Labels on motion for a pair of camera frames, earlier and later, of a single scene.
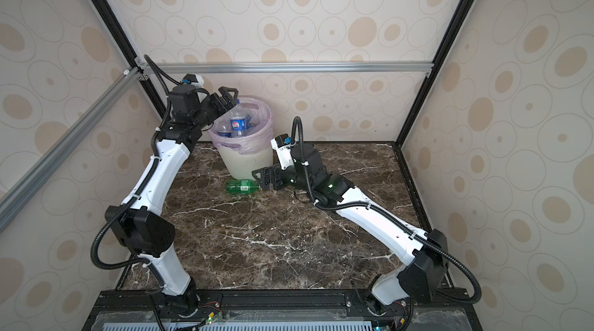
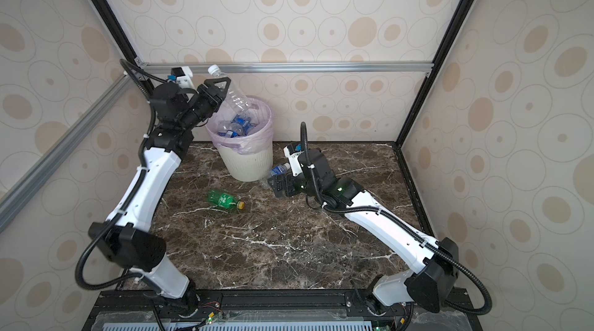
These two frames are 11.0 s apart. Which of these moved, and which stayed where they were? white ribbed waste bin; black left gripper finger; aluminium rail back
Moved: black left gripper finger
Stayed: white ribbed waste bin; aluminium rail back
